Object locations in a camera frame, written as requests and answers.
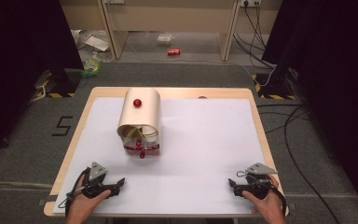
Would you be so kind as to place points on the person's right hand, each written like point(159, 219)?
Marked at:
point(272, 205)

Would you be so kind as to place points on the row of red stick packets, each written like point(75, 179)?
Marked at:
point(150, 147)

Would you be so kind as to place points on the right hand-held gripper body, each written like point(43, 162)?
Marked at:
point(258, 183)

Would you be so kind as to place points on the green plastic bag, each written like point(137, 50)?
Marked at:
point(92, 67)

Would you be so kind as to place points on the white paper litter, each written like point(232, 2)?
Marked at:
point(96, 42)

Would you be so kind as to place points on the cream rounded storage box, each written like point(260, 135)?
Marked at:
point(141, 116)

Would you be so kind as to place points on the white paper sheet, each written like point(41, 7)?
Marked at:
point(205, 149)

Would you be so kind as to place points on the red snack packets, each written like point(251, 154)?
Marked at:
point(142, 153)

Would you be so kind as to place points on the white wall socket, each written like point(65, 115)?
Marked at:
point(250, 2)

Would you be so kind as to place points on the red drink can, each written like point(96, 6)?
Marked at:
point(174, 52)

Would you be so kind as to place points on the black curtain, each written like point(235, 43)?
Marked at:
point(18, 62)
point(335, 77)

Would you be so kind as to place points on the person's left hand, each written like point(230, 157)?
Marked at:
point(79, 205)

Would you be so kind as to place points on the beige wooden desk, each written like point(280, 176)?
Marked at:
point(171, 18)

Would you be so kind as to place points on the red round box knob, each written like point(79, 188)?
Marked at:
point(137, 103)

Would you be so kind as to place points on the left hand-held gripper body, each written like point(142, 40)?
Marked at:
point(97, 174)

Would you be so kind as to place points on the grey round table cap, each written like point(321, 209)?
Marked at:
point(202, 97)

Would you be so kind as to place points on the clear plastic container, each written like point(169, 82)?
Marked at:
point(165, 39)

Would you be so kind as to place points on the black striped stand base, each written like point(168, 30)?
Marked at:
point(275, 88)
point(63, 84)

